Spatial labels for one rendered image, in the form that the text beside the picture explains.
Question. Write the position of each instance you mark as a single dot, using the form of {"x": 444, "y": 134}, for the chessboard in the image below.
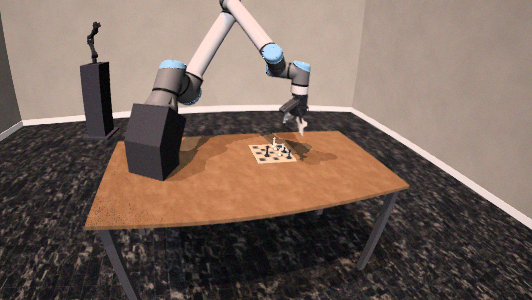
{"x": 259, "y": 152}

